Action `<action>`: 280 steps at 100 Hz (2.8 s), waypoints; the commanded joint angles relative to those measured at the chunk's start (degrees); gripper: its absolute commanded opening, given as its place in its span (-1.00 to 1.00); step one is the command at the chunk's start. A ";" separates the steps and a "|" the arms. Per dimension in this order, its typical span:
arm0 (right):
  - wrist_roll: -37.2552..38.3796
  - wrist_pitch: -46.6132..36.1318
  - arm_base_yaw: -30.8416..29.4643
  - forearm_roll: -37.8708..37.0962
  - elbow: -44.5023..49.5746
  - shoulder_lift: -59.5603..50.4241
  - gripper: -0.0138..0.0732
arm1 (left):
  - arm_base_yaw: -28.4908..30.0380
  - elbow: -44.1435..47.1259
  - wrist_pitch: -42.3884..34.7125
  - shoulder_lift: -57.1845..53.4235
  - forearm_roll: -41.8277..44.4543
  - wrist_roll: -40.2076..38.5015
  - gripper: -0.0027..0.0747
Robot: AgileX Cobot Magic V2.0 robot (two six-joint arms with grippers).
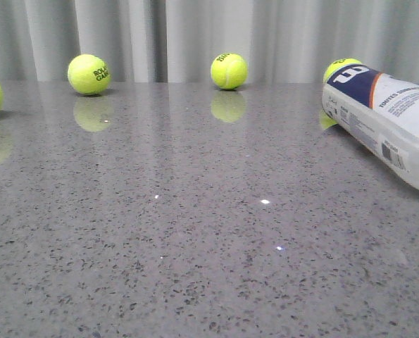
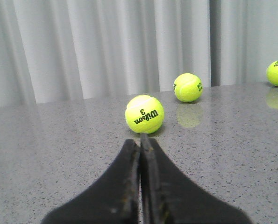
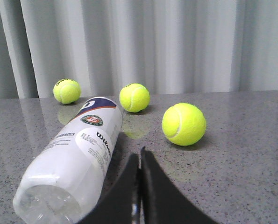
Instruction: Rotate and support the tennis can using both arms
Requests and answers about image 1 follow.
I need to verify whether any white blue Wilson tennis can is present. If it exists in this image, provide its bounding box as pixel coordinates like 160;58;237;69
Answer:
322;63;419;190

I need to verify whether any centre yellow tennis ball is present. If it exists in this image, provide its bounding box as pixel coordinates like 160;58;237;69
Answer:
211;53;248;90

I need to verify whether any yellow ball Roland Garros print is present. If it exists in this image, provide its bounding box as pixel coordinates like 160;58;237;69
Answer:
67;54;111;95

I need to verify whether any right yellow tennis ball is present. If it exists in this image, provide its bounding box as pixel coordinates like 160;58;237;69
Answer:
323;58;362;83

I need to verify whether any grey pleated curtain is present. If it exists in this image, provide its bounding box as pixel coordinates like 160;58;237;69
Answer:
0;1;419;83

